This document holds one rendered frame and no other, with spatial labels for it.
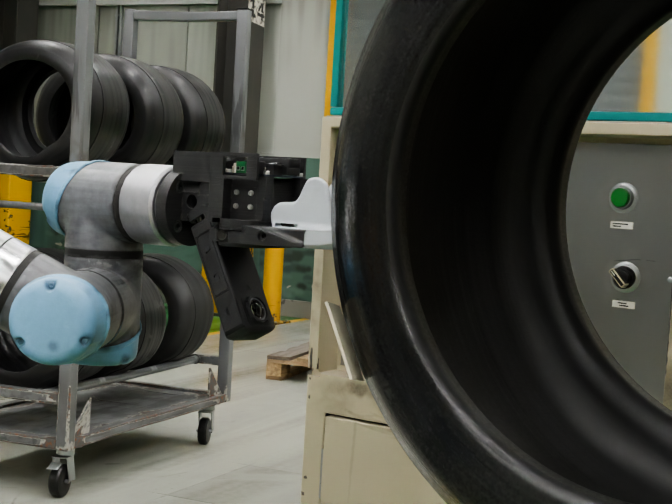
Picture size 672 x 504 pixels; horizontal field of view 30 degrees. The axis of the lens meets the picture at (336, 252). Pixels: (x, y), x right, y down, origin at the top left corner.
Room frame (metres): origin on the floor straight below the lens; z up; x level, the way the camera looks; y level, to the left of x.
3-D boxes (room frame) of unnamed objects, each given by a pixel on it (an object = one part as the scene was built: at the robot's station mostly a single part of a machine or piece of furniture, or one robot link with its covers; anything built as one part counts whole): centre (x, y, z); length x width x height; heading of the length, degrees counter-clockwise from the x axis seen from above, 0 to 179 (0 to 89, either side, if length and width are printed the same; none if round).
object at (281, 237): (1.07, 0.06, 1.12); 0.09 x 0.05 x 0.02; 55
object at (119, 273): (1.19, 0.22, 1.04); 0.11 x 0.08 x 0.11; 178
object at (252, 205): (1.12, 0.09, 1.15); 0.12 x 0.08 x 0.09; 55
